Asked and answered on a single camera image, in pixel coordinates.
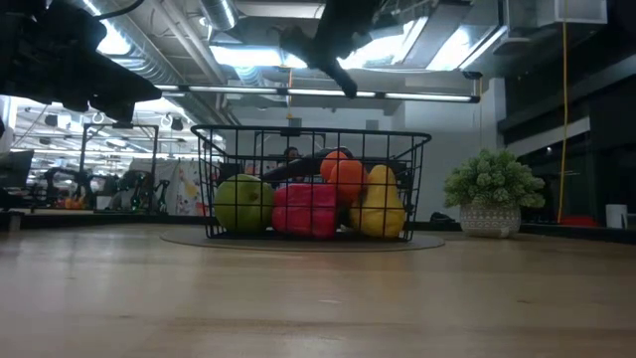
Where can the red background object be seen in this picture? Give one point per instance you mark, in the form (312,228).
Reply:
(579,221)

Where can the dark computer monitor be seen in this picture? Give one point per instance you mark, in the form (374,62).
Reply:
(15,169)

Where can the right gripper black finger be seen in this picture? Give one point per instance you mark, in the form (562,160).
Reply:
(345,82)
(298,45)

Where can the purple eggplant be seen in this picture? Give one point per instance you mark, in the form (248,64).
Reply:
(298,166)

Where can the long linear ceiling light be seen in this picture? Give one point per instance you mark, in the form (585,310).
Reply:
(422,96)

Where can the large silver spiral air duct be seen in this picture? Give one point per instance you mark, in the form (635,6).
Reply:
(149,64)

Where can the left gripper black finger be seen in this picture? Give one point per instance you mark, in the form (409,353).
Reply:
(141,98)
(124,82)

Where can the person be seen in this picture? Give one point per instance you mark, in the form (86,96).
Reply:
(292,154)

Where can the black metal rack frame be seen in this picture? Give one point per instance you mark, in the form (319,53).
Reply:
(82,154)

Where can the green pear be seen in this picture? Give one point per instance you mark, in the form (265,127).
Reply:
(243,204)

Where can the small green potted plant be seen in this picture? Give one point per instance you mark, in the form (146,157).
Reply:
(492,179)

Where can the colourful printed sheet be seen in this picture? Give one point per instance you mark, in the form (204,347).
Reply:
(186,186)

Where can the white cup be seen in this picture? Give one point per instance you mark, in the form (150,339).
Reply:
(616,216)

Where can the orange mandarin cluster with leaves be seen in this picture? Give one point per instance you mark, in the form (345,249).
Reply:
(331,163)
(349,181)

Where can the red bell pepper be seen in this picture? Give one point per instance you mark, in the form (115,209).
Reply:
(305,211)

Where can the round grey mat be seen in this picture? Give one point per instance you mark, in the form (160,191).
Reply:
(179,239)

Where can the small silver spiral air duct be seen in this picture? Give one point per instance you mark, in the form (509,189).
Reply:
(218,15)

